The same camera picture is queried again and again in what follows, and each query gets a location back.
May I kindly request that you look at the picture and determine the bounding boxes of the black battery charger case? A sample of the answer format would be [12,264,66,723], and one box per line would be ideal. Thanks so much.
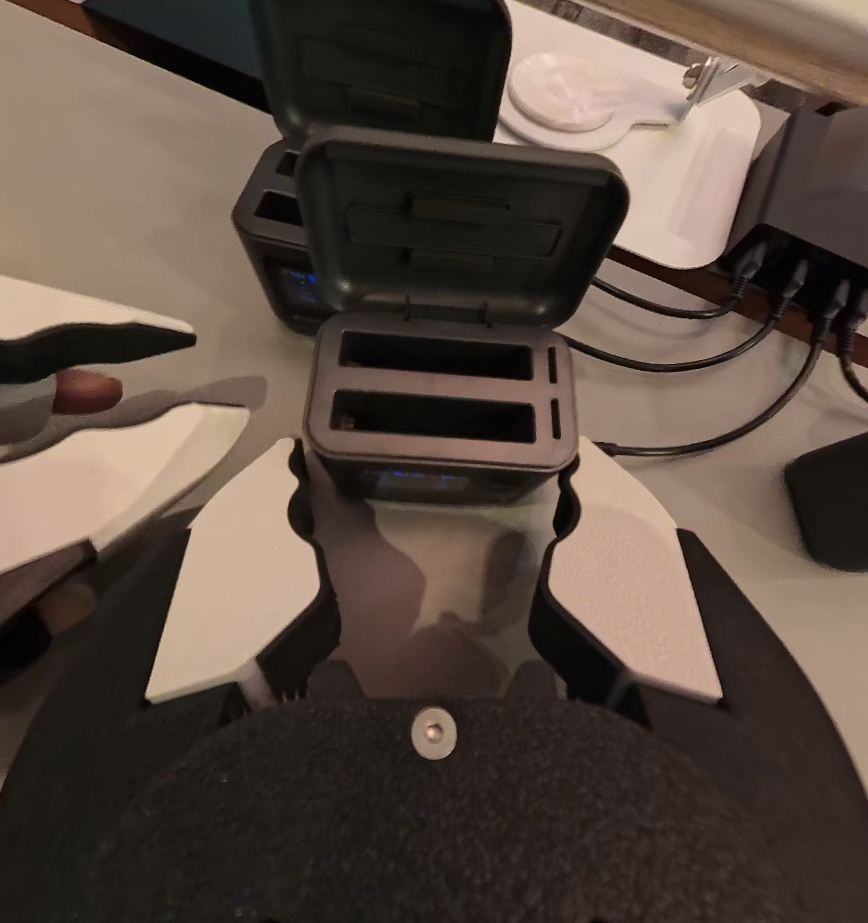
[295,126,631,507]
[786,424,868,573]
[232,0,514,337]

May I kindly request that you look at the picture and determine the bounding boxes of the black charger cable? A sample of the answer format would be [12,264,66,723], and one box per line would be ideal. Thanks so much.
[592,281,849,460]
[564,260,810,372]
[592,241,767,320]
[838,288,868,419]

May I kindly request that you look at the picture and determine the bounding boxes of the dark blue panel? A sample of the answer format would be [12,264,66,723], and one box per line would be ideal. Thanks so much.
[84,0,263,109]

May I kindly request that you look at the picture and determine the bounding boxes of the black power adapter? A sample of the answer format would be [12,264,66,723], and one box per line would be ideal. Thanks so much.
[718,97,868,334]

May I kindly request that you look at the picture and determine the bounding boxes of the metal stand bracket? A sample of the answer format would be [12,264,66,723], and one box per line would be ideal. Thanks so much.
[682,58,761,121]

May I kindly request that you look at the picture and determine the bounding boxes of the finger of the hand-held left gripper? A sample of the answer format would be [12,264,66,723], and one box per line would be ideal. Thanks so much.
[0,270,197,387]
[0,406,252,590]

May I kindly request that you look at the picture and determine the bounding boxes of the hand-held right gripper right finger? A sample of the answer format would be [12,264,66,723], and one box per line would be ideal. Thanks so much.
[529,435,723,705]

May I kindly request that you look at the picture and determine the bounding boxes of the person's left hand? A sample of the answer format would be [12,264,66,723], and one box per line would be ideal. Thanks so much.
[0,372,125,449]

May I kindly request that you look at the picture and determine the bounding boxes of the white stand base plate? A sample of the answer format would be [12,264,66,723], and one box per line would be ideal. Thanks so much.
[495,0,764,273]

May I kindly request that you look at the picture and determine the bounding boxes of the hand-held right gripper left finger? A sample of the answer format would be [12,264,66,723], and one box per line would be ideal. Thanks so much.
[145,436,344,711]

